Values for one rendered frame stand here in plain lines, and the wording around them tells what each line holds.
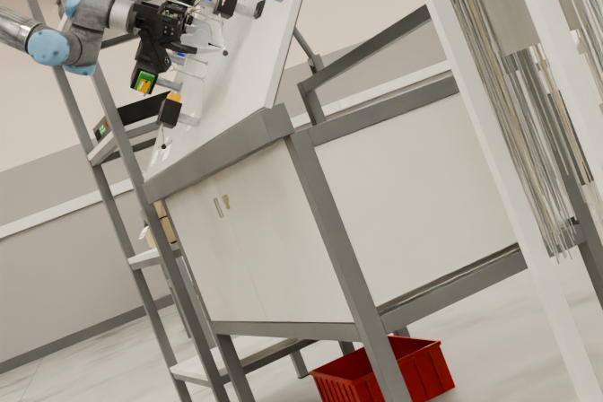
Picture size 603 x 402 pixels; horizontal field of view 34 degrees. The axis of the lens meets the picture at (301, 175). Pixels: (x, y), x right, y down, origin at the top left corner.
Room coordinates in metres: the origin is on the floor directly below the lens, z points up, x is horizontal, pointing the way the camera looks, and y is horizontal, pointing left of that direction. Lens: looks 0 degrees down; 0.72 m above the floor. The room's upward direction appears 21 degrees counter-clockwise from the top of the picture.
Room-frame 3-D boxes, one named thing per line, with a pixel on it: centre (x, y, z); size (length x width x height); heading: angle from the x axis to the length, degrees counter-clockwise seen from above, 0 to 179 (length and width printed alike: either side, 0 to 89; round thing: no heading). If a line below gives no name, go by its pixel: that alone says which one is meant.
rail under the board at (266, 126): (2.51, 0.22, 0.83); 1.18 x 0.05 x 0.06; 22
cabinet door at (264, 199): (2.26, 0.10, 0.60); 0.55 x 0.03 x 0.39; 22
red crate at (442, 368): (2.96, 0.00, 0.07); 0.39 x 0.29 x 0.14; 18
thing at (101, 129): (3.37, 0.41, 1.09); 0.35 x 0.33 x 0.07; 22
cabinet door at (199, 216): (2.77, 0.30, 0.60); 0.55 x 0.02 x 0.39; 22
